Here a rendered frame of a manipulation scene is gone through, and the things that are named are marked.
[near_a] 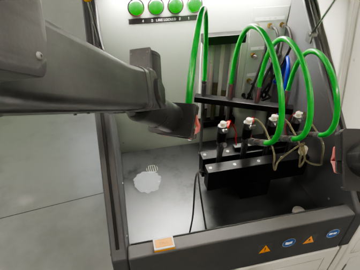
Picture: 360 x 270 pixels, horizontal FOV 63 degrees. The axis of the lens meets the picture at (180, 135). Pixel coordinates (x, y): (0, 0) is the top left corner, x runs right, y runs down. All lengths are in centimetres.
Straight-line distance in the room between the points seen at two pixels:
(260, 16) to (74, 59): 91
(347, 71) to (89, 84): 87
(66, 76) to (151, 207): 83
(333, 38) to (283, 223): 55
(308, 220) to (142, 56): 62
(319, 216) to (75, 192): 175
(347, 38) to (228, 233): 63
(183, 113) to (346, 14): 58
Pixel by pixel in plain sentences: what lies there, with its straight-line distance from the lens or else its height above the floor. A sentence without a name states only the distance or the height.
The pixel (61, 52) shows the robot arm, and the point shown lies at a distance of 19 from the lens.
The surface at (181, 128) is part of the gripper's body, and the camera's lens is 56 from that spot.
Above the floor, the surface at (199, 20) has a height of 142.
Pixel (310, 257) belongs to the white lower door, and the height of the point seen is 76.
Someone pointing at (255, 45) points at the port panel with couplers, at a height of 123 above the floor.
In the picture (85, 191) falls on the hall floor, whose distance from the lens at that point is 226.
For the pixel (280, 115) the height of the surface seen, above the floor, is 124.
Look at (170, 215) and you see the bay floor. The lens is 97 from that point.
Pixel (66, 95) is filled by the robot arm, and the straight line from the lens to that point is 19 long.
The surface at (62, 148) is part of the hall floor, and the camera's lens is 270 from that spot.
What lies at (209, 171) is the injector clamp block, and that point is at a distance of 90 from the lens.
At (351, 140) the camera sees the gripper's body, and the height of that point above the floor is 131.
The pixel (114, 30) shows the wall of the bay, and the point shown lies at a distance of 97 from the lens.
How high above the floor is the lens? 160
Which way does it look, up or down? 37 degrees down
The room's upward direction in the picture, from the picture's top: straight up
